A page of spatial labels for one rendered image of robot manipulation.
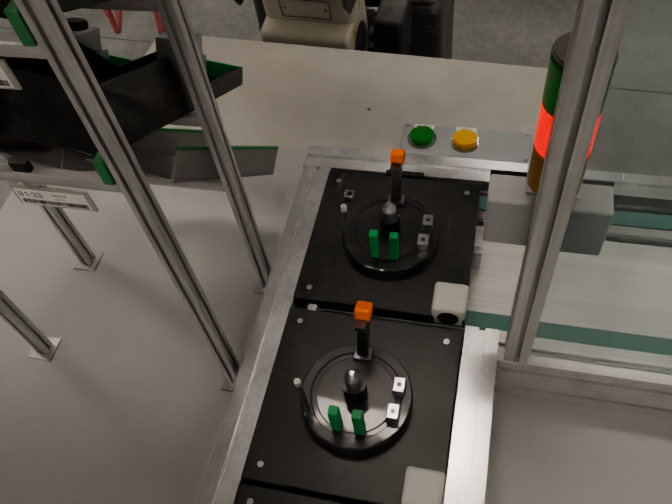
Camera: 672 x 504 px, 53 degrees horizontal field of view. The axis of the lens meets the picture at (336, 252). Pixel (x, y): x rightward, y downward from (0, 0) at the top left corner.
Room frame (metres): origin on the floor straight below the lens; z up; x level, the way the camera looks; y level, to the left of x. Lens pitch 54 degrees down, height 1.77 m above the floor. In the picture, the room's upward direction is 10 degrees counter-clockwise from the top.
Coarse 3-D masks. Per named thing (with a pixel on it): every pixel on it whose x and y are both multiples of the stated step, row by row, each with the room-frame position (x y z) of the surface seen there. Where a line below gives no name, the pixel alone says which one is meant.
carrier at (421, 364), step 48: (288, 336) 0.45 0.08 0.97; (336, 336) 0.44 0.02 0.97; (384, 336) 0.42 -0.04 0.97; (432, 336) 0.41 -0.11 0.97; (288, 384) 0.38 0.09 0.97; (336, 384) 0.36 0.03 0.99; (384, 384) 0.35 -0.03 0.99; (432, 384) 0.34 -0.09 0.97; (288, 432) 0.32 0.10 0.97; (336, 432) 0.30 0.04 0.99; (384, 432) 0.29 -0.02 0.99; (432, 432) 0.28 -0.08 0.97; (288, 480) 0.26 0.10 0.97; (336, 480) 0.25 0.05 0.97; (384, 480) 0.24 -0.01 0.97; (432, 480) 0.22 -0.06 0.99
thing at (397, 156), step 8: (392, 152) 0.65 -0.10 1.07; (400, 152) 0.65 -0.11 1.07; (392, 160) 0.65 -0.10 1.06; (400, 160) 0.64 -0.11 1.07; (392, 168) 0.63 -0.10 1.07; (400, 168) 0.64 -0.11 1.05; (392, 176) 0.64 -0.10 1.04; (400, 176) 0.64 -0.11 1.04; (392, 184) 0.63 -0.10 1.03; (400, 184) 0.63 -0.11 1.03; (392, 192) 0.63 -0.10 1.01; (400, 192) 0.63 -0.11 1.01
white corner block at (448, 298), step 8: (440, 288) 0.47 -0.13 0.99; (448, 288) 0.47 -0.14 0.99; (456, 288) 0.46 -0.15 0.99; (464, 288) 0.46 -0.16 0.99; (440, 296) 0.46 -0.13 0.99; (448, 296) 0.45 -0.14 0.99; (456, 296) 0.45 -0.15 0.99; (464, 296) 0.45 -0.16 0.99; (432, 304) 0.45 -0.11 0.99; (440, 304) 0.44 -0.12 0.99; (448, 304) 0.44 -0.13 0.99; (456, 304) 0.44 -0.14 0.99; (464, 304) 0.44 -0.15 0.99; (432, 312) 0.44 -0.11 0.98; (440, 312) 0.44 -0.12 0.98; (448, 312) 0.43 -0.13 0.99; (456, 312) 0.43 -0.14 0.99; (464, 312) 0.43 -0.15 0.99; (440, 320) 0.44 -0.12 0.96; (448, 320) 0.43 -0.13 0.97; (456, 320) 0.43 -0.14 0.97
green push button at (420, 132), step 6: (420, 126) 0.79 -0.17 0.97; (426, 126) 0.79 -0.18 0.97; (414, 132) 0.78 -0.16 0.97; (420, 132) 0.78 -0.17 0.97; (426, 132) 0.78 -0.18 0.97; (432, 132) 0.77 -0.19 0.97; (414, 138) 0.77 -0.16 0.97; (420, 138) 0.77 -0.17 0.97; (426, 138) 0.76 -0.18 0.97; (432, 138) 0.76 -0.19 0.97; (414, 144) 0.76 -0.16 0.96; (420, 144) 0.76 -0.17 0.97; (426, 144) 0.76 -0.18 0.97
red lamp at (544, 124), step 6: (540, 108) 0.41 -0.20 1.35; (540, 114) 0.41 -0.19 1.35; (546, 114) 0.40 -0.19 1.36; (540, 120) 0.40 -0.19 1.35; (546, 120) 0.39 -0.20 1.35; (552, 120) 0.39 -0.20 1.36; (540, 126) 0.40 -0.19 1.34; (546, 126) 0.39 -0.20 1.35; (540, 132) 0.40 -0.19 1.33; (546, 132) 0.39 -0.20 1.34; (540, 138) 0.40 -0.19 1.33; (546, 138) 0.39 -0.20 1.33; (534, 144) 0.41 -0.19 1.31; (540, 144) 0.40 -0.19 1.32; (546, 144) 0.39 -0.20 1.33; (540, 150) 0.39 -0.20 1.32
